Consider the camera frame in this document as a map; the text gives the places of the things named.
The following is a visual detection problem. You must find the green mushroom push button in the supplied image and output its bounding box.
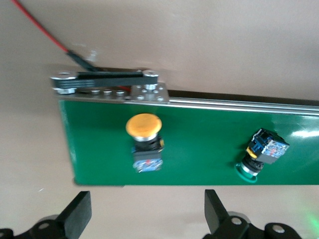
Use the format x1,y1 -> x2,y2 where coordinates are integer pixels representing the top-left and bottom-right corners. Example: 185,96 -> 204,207
235,127 -> 290,184

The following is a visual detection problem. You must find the green belt conveyor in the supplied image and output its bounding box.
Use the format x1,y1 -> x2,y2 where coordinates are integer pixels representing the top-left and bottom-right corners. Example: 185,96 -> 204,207
49,69 -> 319,187

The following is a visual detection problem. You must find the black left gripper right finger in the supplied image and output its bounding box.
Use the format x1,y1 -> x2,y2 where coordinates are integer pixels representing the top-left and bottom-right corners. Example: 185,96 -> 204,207
203,189 -> 302,239

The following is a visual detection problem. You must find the yellow mushroom push button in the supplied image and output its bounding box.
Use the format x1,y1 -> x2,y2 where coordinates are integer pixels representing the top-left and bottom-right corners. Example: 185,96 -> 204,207
126,114 -> 164,174

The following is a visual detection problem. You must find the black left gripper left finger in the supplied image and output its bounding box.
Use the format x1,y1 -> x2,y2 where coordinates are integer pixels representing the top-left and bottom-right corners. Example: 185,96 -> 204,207
0,190 -> 92,239

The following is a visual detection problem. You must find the red and black power cable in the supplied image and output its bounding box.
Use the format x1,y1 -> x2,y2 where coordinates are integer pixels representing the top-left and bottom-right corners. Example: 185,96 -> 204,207
11,0 -> 97,73

